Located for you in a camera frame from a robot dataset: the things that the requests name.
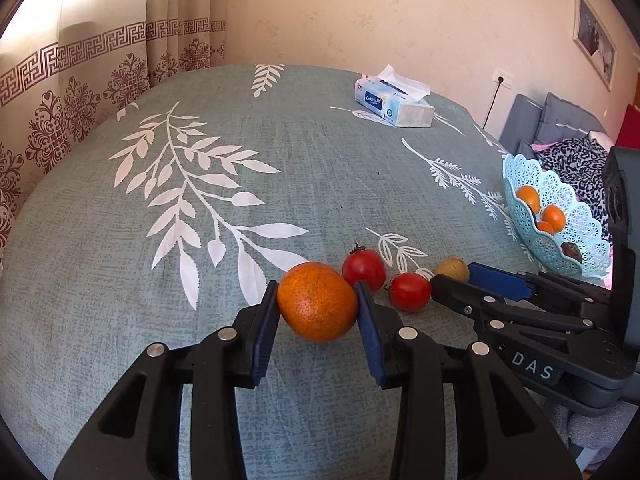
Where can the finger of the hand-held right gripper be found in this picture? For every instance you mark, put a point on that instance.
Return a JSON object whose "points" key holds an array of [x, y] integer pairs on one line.
{"points": [[500, 280], [460, 295]]}

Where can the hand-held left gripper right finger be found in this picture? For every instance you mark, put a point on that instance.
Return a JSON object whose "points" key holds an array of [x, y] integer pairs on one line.
{"points": [[370, 335]]}

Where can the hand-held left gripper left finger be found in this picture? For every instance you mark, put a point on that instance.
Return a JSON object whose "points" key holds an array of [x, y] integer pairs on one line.
{"points": [[265, 332]]}

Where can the small tan fruit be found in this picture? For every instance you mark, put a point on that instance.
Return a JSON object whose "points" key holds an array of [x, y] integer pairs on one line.
{"points": [[452, 267]]}

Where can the dark brown wrinkled fruit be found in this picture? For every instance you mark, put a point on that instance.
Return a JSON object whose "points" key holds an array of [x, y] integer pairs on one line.
{"points": [[571, 252]]}

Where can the speckled orange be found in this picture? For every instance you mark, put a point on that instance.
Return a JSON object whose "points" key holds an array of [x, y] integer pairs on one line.
{"points": [[317, 302]]}

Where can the small smooth mandarin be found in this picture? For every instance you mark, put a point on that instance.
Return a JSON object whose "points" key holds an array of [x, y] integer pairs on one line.
{"points": [[545, 228]]}

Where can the deep orange round orange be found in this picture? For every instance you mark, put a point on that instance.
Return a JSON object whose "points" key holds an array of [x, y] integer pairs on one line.
{"points": [[555, 216]]}

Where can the large yellow-orange orange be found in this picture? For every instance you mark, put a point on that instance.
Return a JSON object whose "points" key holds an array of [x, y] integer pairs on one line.
{"points": [[530, 197]]}

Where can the light blue lace-pattern basket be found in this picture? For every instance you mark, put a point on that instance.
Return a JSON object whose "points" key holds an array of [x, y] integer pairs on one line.
{"points": [[520, 180]]}

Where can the small red tomato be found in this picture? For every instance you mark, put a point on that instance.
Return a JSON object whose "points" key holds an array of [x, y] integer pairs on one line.
{"points": [[410, 292]]}

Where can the large red tomato with stem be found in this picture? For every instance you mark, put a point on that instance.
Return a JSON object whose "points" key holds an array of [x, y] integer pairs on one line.
{"points": [[365, 270]]}

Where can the leopard-print cloth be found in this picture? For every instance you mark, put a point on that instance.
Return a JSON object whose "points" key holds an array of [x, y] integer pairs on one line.
{"points": [[575, 160]]}

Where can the pink cloth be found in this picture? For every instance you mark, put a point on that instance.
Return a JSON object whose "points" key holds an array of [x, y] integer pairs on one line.
{"points": [[541, 146]]}

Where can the red panel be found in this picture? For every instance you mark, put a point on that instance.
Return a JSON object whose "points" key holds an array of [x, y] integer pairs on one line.
{"points": [[630, 127]]}

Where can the grey fabric chair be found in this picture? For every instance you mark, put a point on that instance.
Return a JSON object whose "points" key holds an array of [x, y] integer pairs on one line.
{"points": [[575, 430]]}

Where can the white and blue tissue pack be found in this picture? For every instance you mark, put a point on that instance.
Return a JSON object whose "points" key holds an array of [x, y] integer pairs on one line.
{"points": [[395, 107]]}

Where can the beige curtain with brown pattern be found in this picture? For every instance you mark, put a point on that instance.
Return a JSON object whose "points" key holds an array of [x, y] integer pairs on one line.
{"points": [[75, 85]]}

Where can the white wall socket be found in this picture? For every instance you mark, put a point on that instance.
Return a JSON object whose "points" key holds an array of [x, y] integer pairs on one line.
{"points": [[503, 78]]}

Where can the framed wall picture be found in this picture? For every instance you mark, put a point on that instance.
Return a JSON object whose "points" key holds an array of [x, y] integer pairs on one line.
{"points": [[592, 35]]}

